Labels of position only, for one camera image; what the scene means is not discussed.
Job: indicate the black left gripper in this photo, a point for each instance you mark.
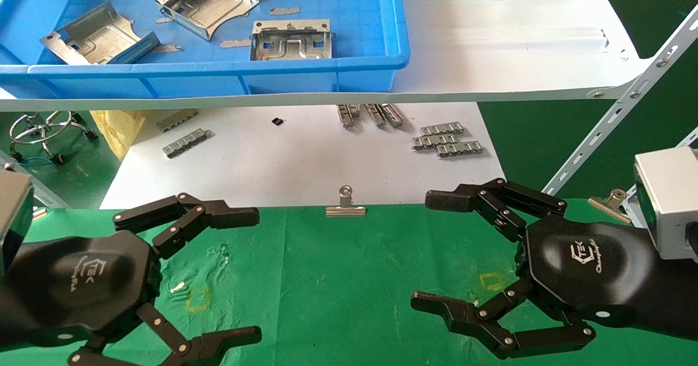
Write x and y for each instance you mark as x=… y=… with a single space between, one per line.
x=82 y=284

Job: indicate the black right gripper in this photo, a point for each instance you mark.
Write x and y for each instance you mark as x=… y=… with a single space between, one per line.
x=583 y=262

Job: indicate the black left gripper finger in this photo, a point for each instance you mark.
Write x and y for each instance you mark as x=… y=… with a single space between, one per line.
x=229 y=216

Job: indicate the stamped metal bracket part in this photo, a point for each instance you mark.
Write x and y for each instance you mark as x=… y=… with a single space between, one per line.
x=98 y=36
x=292 y=41
x=204 y=3

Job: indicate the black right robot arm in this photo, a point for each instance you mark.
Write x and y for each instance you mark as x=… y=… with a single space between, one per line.
x=676 y=295

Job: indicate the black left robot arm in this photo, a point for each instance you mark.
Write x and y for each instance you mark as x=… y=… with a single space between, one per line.
x=8 y=317

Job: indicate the small white scrap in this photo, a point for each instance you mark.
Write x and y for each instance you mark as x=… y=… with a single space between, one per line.
x=178 y=287

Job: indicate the white flat board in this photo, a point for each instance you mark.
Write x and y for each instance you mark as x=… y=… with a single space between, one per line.
x=283 y=164

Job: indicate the small ribbed metal part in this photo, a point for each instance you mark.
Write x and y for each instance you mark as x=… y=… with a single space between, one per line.
x=375 y=115
x=441 y=129
x=184 y=143
x=177 y=120
x=392 y=115
x=346 y=115
x=433 y=141
x=459 y=149

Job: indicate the green cloth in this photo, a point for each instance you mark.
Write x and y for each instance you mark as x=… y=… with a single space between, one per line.
x=338 y=289

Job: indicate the yellow cloth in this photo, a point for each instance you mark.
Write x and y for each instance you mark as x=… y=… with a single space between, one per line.
x=120 y=128

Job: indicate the gold binder clip right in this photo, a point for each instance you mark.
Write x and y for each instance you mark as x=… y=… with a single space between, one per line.
x=608 y=206

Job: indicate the grey tape strip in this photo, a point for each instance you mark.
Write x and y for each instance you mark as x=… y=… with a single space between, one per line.
x=168 y=49
x=235 y=43
x=162 y=20
x=284 y=11

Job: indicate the chrome chair base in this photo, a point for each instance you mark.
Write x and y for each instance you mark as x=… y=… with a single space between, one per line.
x=52 y=137

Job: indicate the white metal shelf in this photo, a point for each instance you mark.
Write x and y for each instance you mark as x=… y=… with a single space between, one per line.
x=501 y=44

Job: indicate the blue plastic bin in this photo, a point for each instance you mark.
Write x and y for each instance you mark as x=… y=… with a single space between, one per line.
x=360 y=28

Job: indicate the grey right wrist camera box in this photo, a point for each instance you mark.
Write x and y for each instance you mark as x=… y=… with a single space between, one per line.
x=668 y=202

